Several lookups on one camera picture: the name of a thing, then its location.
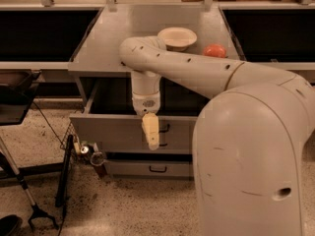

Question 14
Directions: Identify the red cup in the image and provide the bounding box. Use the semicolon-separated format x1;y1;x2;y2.
90;151;107;178

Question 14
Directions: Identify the grey top drawer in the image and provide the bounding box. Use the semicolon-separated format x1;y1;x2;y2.
71;78;209;154

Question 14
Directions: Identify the dark tray stand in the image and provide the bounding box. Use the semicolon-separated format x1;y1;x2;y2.
0;70;40;126

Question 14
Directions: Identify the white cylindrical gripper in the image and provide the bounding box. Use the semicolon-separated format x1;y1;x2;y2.
132;92;160;150

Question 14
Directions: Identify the black shoe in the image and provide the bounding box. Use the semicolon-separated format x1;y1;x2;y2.
0;214;23;236

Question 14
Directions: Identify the white ceramic bowl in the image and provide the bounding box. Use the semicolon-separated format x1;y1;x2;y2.
157;28;197;51

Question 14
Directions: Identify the grey drawer cabinet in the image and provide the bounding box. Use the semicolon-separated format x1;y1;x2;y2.
69;5;239;164

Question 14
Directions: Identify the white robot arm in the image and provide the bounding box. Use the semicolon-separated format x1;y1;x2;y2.
119;37;315;236

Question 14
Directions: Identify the black flat bar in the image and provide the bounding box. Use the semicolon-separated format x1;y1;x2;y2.
55;135;73;207

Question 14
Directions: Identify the orange apple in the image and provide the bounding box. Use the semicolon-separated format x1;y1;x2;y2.
203;44;226;58

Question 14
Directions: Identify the wire basket with items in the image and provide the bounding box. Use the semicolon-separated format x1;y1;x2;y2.
60;123;95;164

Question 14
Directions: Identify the grey drawer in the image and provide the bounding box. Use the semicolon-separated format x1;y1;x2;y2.
104;160;193;178
71;78;209;154

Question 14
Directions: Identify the grey bottom drawer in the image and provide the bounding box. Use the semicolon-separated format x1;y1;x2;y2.
104;160;193;178

